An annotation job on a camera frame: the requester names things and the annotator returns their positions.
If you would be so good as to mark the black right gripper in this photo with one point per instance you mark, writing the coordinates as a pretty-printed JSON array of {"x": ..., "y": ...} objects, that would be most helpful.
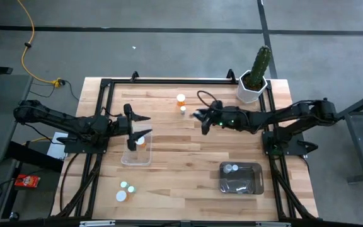
[{"x": 215, "y": 116}]

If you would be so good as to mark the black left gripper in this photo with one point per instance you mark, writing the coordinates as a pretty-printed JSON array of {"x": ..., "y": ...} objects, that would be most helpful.
[{"x": 124, "y": 126}]

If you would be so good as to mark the orange pill bottle white cap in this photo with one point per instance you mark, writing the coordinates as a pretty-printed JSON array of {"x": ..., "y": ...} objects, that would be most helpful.
[
  {"x": 141, "y": 142},
  {"x": 121, "y": 196},
  {"x": 181, "y": 98}
]

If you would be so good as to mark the clear bottle translucent cap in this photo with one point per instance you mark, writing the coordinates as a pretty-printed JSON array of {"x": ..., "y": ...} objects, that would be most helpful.
[{"x": 227, "y": 168}]

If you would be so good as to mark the small green bottle white cap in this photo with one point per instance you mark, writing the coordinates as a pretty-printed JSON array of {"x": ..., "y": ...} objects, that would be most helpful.
[
  {"x": 235, "y": 167},
  {"x": 123, "y": 184},
  {"x": 131, "y": 189}
]

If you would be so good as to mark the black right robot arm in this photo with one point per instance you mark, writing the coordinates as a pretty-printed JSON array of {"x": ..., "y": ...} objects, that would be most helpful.
[{"x": 295, "y": 113}]

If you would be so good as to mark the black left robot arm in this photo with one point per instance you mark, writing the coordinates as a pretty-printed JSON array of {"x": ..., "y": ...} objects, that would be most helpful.
[{"x": 58, "y": 118}]

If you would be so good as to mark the clear plastic bin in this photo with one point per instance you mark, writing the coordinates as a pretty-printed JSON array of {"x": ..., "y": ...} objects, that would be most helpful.
[{"x": 137, "y": 157}]

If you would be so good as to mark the grey plastic bin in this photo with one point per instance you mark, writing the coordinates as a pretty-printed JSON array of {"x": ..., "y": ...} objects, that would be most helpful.
[{"x": 247, "y": 179}]

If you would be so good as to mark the white hexagonal plant pot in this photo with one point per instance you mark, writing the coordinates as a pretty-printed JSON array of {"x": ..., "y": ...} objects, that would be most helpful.
[{"x": 247, "y": 94}]

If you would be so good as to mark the white paper sheet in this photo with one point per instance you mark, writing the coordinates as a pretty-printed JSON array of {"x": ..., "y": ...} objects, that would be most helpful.
[{"x": 55, "y": 151}]

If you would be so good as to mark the green cactus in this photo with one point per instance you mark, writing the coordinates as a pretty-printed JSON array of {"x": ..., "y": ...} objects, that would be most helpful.
[{"x": 260, "y": 63}]

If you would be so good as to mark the black desk beam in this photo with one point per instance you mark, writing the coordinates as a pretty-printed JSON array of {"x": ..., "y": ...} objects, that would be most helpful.
[{"x": 33, "y": 156}]

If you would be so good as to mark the red packet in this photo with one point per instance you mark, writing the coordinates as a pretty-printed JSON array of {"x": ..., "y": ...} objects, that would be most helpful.
[{"x": 27, "y": 181}]

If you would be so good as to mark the grey desk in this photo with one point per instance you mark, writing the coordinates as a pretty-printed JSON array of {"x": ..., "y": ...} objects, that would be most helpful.
[{"x": 2, "y": 126}]

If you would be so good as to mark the black caster wheel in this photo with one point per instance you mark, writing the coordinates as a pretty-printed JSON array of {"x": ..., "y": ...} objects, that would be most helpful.
[{"x": 13, "y": 216}]

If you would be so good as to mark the black metal stand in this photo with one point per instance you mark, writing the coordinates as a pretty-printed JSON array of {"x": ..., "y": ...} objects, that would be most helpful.
[{"x": 356, "y": 145}]

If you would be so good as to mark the black aluminium table frame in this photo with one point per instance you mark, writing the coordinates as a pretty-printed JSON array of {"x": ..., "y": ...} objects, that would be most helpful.
[{"x": 169, "y": 81}]

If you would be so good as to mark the silver metal bracket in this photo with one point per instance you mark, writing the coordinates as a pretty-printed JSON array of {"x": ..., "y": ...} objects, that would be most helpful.
[
  {"x": 273, "y": 224},
  {"x": 96, "y": 223}
]

